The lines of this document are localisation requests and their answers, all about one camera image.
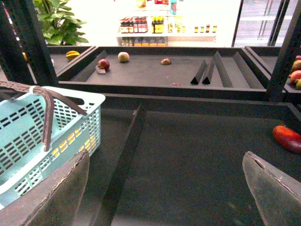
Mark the black display tray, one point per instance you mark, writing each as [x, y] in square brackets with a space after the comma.
[166, 161]

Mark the white shelf with bottles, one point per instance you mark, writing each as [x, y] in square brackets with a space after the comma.
[164, 23]

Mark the black triangular divider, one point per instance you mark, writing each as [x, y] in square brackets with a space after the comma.
[196, 79]

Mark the green potted plant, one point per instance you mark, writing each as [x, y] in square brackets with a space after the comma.
[59, 26]

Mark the green pink peach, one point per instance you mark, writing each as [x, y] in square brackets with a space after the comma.
[123, 57]

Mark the brown basket handle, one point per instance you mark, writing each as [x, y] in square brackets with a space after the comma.
[48, 96]

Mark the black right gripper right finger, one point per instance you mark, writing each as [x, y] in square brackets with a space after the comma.
[276, 194]

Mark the yellow orange mango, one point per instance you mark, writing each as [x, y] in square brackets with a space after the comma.
[77, 141]

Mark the red mango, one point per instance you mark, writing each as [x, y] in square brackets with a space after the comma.
[287, 138]

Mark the brown fruit half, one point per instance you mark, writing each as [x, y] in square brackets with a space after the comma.
[165, 61]

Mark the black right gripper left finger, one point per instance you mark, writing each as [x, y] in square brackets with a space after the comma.
[54, 201]

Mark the red pomegranate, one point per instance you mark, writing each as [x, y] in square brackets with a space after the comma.
[103, 64]

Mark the light blue plastic basket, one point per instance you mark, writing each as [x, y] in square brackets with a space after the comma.
[23, 161]

